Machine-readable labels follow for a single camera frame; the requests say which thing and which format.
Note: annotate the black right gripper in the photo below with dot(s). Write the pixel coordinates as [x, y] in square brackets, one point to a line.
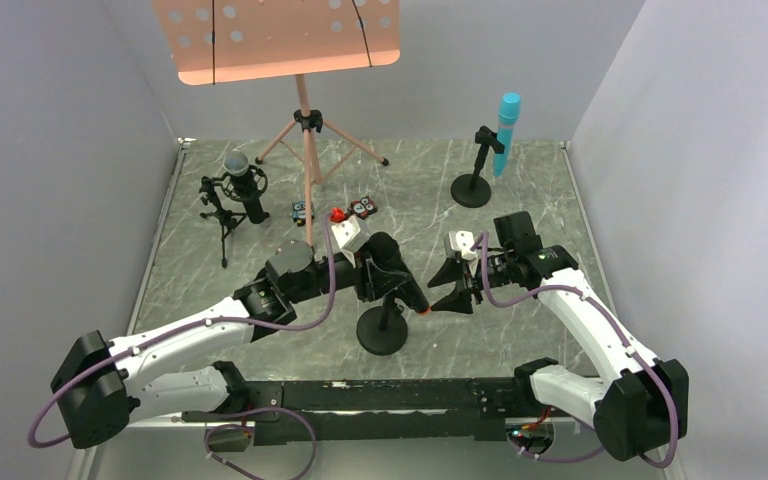
[466, 276]

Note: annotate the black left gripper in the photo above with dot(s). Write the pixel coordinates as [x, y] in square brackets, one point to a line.
[371, 276]

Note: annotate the black orange-tipped microphone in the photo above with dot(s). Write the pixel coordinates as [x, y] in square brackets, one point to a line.
[385, 251]

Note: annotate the black round-base mic stand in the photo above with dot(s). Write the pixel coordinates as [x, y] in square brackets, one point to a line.
[472, 190]
[382, 330]

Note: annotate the black shock mount tripod stand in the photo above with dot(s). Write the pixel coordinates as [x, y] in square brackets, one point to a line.
[209, 190]

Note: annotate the blue microphone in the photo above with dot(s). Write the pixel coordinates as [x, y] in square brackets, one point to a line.
[508, 115]

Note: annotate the black silver-grille microphone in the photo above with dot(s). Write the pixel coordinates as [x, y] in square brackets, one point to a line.
[247, 182]

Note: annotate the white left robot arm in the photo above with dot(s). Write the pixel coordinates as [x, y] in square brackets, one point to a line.
[103, 385]

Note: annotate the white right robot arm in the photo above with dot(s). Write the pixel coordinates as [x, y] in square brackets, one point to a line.
[637, 403]

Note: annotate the pink music stand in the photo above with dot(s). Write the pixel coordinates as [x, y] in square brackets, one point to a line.
[215, 42]

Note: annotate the red owl number tile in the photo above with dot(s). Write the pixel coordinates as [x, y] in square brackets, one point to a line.
[363, 208]

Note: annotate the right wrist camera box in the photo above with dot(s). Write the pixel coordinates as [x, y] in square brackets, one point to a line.
[460, 244]

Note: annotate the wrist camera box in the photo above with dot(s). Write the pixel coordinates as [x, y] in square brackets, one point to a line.
[349, 233]
[460, 244]

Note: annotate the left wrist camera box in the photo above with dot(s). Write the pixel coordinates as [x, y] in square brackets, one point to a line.
[349, 233]

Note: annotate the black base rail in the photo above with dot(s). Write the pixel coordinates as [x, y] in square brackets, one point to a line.
[483, 409]

